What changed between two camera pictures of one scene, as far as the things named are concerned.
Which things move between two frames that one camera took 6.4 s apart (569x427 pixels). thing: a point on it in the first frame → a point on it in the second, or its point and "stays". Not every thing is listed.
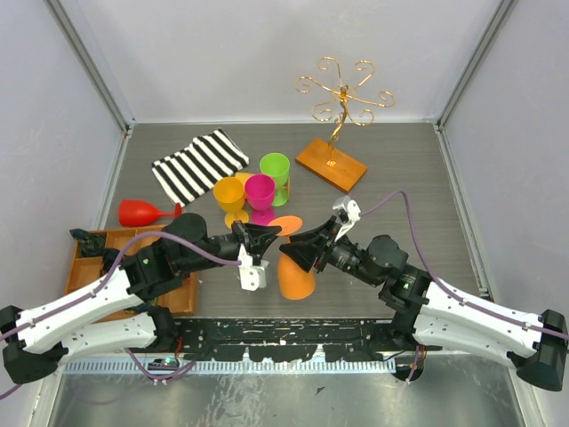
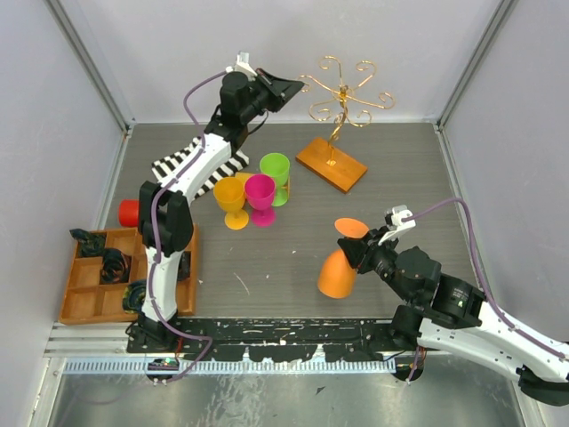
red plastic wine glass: x=139 y=213 stays
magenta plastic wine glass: x=260 y=191 stays
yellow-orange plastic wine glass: x=229 y=192 stays
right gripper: x=319 y=242 → x=359 y=251
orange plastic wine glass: x=297 y=282 → x=337 y=275
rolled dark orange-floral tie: x=91 y=245 stays
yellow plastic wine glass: x=243 y=176 stays
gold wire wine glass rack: x=328 y=159 stays
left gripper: x=257 y=235 → x=287 y=89
